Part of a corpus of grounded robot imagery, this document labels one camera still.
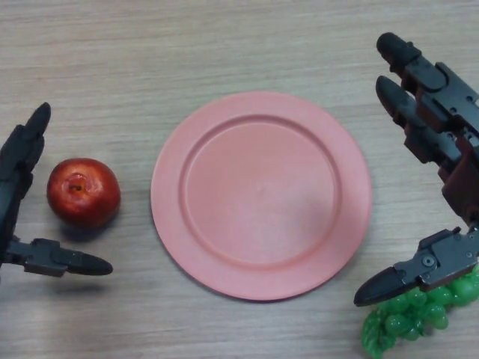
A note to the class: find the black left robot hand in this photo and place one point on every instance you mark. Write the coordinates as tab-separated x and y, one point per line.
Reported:
15	157

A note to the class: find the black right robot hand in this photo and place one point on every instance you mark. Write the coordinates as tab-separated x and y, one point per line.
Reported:
449	97

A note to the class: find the red apple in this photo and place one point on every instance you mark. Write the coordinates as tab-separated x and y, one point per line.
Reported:
84	192

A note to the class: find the pink round plate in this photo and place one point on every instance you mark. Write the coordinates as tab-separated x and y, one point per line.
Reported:
262	194

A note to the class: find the green grape bunch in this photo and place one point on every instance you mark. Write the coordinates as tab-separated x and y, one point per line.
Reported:
408	321

